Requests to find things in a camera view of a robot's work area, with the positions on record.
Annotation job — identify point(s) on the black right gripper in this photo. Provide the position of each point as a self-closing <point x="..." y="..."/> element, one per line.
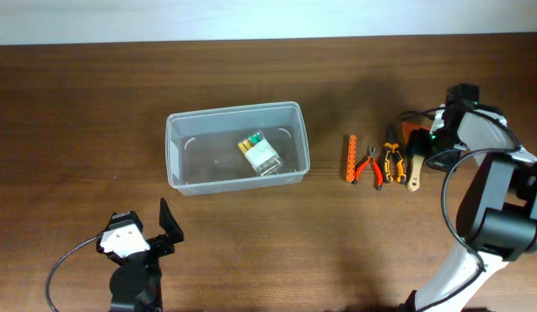
<point x="427" y="145"/>

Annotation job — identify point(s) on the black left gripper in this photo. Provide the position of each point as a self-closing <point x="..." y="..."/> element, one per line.
<point x="158" y="247"/>

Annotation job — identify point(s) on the orange scraper with wooden handle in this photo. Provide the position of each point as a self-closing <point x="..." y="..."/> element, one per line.
<point x="416" y="162"/>

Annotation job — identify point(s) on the clear plastic storage container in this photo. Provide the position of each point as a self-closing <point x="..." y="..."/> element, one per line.
<point x="202" y="156"/>

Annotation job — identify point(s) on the clear box of coloured bits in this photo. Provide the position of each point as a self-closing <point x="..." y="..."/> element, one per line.
<point x="260" y="154"/>

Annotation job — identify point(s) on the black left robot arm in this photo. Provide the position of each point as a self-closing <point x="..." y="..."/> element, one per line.
<point x="136" y="284"/>

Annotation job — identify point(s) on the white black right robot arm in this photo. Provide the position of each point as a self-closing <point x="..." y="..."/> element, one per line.
<point x="496" y="221"/>

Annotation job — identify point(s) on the orange black long-nose pliers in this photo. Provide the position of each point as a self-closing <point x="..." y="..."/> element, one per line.
<point x="392" y="155"/>

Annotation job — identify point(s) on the orange perforated plastic bar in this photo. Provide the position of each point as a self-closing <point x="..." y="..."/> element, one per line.
<point x="351" y="158"/>

